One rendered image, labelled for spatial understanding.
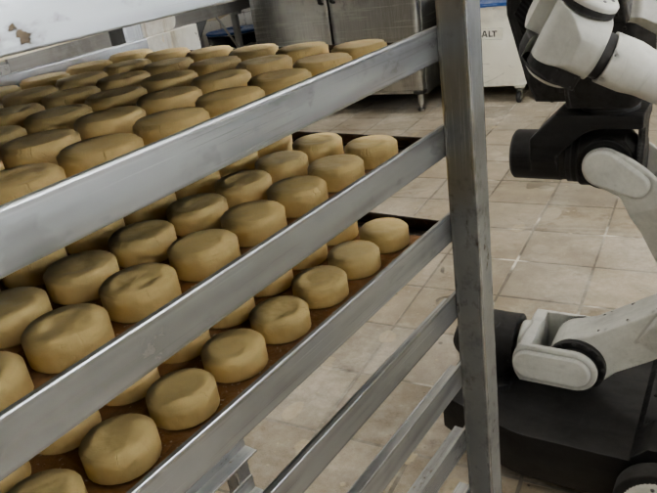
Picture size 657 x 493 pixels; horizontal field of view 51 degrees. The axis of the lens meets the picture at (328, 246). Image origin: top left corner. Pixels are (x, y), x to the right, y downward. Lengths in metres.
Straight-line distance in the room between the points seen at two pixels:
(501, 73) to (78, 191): 5.01
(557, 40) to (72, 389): 0.82
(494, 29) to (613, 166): 3.75
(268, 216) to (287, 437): 1.64
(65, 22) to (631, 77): 0.81
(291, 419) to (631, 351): 1.00
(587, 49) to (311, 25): 4.55
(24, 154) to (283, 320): 0.23
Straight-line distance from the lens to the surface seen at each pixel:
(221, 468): 1.16
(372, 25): 5.25
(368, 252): 0.64
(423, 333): 0.68
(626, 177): 1.55
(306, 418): 2.17
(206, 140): 0.41
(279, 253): 0.47
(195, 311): 0.42
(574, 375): 1.80
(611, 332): 1.77
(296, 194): 0.54
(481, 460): 0.85
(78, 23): 0.36
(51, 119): 0.54
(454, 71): 0.64
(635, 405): 1.91
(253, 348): 0.52
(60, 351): 0.41
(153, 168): 0.38
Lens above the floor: 1.34
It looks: 25 degrees down
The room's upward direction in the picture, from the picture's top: 9 degrees counter-clockwise
